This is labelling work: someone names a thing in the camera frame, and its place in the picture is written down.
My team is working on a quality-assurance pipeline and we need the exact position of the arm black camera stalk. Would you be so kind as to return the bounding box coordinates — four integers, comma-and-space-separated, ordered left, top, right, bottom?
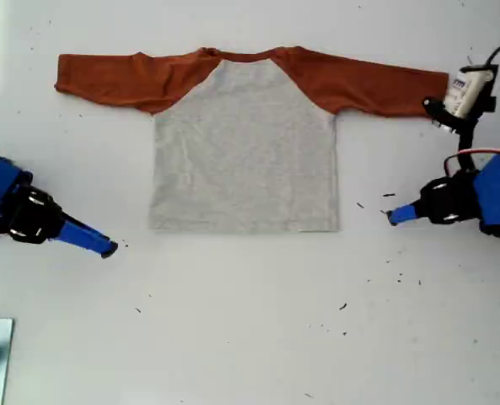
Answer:
455, 120, 481, 172

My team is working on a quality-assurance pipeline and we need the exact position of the grey t-shirt with brown sleeves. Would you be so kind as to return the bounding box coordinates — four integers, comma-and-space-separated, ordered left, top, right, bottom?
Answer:
53, 44, 451, 233

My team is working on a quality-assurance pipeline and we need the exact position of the arm red servo wire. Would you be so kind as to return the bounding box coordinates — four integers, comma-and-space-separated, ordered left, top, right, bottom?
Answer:
443, 142, 500, 178

